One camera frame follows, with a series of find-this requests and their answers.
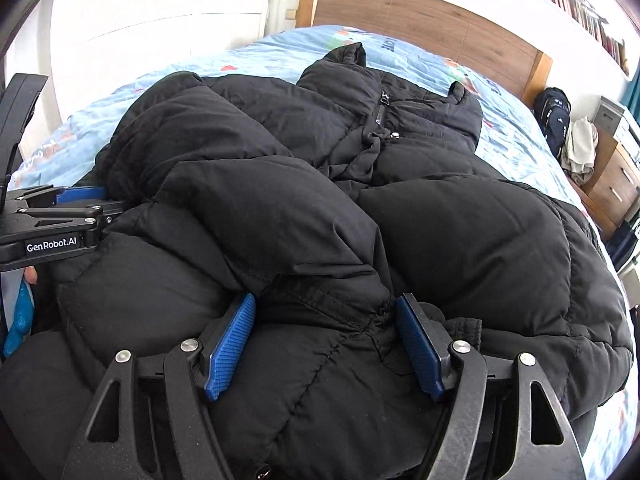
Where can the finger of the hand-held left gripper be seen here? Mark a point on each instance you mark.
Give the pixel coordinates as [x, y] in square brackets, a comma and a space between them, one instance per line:
[80, 195]
[100, 211]

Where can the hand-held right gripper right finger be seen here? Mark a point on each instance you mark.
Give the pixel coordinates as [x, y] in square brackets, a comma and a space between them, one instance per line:
[417, 345]

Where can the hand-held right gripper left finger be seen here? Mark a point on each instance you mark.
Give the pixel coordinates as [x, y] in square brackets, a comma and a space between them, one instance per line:
[231, 340]

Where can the black puffer jacket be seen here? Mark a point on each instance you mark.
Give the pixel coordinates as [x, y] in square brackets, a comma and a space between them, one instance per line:
[300, 210]

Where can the person's left hand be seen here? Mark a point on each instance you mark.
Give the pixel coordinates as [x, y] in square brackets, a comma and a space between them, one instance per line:
[31, 276]

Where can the turquoise cloth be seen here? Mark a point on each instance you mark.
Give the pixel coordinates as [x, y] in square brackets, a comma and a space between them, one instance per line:
[17, 320]

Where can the dark bag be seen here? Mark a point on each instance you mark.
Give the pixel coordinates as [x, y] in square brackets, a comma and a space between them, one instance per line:
[625, 245]

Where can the blue printed bedsheet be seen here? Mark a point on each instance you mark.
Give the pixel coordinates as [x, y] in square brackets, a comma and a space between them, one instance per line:
[505, 125]

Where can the wooden nightstand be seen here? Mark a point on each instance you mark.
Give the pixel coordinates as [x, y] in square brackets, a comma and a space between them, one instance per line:
[612, 185]

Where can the white crumpled cloth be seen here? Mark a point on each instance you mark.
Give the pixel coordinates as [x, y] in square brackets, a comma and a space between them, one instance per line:
[580, 150]

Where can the black backpack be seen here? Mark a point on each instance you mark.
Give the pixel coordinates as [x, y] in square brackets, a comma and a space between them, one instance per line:
[550, 115]

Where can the grey storage box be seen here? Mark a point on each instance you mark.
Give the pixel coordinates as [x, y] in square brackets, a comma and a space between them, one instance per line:
[612, 115]

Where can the teal curtain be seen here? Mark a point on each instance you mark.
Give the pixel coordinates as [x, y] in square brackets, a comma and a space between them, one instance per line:
[634, 100]

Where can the wooden headboard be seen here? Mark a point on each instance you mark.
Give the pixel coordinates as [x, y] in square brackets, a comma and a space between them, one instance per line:
[425, 15]

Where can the white wall switch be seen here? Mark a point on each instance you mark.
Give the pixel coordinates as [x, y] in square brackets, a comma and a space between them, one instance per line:
[291, 13]

